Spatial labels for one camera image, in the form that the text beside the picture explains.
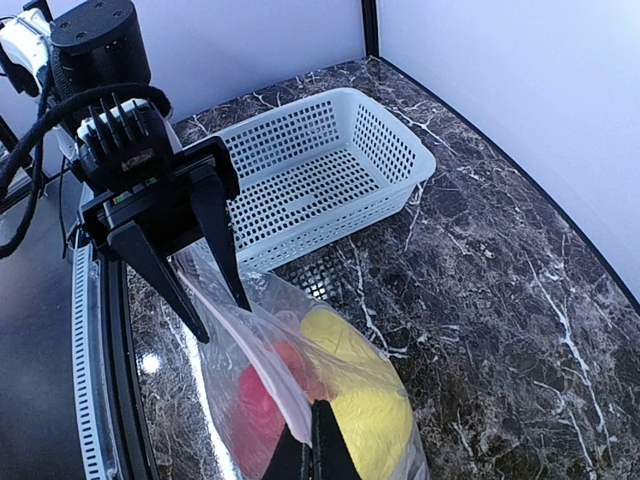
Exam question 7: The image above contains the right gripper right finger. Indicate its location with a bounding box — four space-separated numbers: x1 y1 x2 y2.
310 400 361 480

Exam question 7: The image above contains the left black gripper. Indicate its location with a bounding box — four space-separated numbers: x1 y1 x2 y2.
80 136 251 344

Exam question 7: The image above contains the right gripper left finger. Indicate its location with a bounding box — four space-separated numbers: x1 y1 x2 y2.
261 426 312 480

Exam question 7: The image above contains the red bell pepper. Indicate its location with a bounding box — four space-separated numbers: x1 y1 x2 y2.
231 366 285 479

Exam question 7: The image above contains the clear zip top bag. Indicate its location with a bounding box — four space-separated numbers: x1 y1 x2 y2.
174 247 429 479

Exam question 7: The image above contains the white plastic perforated basket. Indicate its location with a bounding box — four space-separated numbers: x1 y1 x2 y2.
216 88 436 271

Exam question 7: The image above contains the yellow bell pepper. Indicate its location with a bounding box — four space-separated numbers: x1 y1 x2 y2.
330 387 413 479

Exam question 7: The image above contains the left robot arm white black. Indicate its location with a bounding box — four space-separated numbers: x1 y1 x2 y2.
1 1 249 343

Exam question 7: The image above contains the black curved front rail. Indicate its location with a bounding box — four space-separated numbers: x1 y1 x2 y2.
99 258 159 480

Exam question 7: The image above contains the white slotted cable duct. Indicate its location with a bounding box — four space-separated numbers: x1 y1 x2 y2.
71 246 118 479

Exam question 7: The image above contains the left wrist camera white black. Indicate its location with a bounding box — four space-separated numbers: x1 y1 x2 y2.
1 1 53 98

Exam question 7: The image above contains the left black frame post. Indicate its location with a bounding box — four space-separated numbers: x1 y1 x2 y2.
360 0 380 57

